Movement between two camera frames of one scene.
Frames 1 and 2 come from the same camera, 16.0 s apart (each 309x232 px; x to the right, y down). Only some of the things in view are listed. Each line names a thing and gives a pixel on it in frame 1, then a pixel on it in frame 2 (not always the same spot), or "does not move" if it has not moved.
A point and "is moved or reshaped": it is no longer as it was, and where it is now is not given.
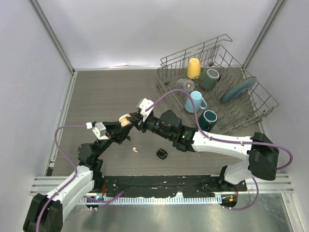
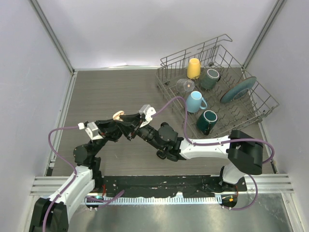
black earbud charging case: x=161 y=153 does not move
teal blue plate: x=238 y=90 does not move
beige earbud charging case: x=124 y=121 is moved or reshaped
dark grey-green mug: x=210 y=79 does not move
